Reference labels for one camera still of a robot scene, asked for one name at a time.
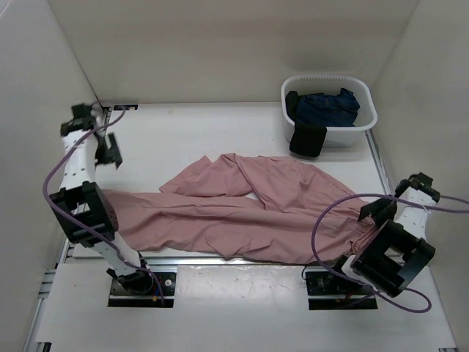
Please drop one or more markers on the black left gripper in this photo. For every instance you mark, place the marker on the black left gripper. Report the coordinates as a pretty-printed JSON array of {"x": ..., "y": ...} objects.
[{"x": 112, "y": 155}]

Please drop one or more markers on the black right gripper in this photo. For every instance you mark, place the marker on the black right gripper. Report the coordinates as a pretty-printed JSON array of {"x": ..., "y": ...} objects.
[{"x": 374, "y": 209}]

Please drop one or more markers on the pink trousers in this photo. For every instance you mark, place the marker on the pink trousers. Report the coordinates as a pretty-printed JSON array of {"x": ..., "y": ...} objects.
[{"x": 269, "y": 209}]

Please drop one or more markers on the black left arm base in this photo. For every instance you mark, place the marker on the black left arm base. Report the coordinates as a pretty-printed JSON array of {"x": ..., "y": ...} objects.
[{"x": 144, "y": 291}]

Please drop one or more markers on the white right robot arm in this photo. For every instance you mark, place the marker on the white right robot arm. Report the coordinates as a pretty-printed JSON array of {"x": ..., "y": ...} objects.
[{"x": 392, "y": 259}]

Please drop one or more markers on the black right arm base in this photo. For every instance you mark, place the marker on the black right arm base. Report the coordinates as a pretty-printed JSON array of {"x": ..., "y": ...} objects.
[{"x": 326, "y": 292}]

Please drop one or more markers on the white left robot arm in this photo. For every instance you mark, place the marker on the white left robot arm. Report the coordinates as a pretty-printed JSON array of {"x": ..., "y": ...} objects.
[{"x": 82, "y": 209}]

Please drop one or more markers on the black trousers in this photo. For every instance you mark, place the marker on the black trousers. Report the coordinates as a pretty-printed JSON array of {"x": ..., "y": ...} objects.
[{"x": 307, "y": 139}]

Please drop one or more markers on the dark blue trousers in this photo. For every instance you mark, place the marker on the dark blue trousers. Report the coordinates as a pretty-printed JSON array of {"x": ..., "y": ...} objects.
[{"x": 339, "y": 110}]

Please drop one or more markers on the white plastic basket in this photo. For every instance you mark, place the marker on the white plastic basket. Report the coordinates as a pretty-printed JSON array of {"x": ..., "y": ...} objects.
[{"x": 331, "y": 85}]

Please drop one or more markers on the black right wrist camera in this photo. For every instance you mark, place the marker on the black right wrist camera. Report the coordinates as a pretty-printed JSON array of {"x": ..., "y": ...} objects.
[{"x": 421, "y": 182}]

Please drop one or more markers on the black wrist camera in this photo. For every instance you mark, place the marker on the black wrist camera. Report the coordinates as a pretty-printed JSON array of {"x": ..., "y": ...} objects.
[
  {"x": 421, "y": 182},
  {"x": 82, "y": 111}
]

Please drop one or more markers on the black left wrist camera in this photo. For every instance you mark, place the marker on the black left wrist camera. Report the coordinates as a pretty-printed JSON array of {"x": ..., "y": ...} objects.
[{"x": 82, "y": 111}]

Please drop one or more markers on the aluminium right rail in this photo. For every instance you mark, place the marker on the aluminium right rail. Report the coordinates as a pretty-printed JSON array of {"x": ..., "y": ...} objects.
[{"x": 378, "y": 162}]

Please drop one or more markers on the aluminium front rail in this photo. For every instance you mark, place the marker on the aluminium front rail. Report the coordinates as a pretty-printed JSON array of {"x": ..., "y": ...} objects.
[{"x": 167, "y": 261}]

